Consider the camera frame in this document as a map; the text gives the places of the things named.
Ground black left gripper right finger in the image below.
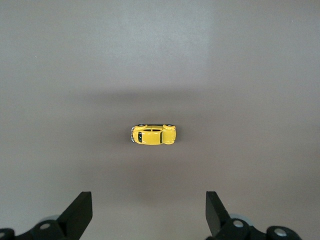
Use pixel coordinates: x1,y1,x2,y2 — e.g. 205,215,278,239
205,191,301,240

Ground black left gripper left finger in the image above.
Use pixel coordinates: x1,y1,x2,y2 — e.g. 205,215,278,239
0,191,94,240

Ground yellow beetle toy car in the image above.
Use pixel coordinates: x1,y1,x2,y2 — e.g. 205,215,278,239
130,123,177,146

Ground brown table cover mat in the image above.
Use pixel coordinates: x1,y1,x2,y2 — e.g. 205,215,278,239
0,0,320,240

